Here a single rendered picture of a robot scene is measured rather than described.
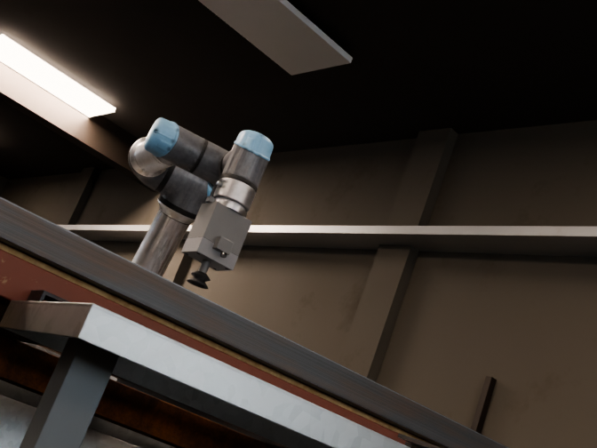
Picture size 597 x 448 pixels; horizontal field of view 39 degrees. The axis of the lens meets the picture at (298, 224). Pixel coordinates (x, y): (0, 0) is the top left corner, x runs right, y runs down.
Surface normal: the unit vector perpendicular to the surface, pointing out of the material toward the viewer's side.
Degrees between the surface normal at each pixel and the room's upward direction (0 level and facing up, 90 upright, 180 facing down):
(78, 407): 90
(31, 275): 90
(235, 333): 90
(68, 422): 90
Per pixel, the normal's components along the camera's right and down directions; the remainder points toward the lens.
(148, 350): 0.54, -0.07
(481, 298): -0.68, -0.45
